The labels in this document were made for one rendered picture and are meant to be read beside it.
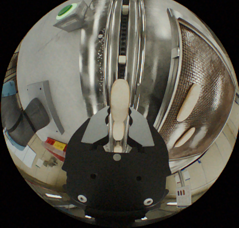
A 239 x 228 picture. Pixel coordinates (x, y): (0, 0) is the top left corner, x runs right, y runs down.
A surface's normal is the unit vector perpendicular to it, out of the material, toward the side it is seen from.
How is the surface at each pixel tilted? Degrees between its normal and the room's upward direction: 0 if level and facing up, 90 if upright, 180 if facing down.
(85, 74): 0
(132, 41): 0
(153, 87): 0
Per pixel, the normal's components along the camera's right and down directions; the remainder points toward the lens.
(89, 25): -0.01, 0.50
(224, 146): -1.00, -0.05
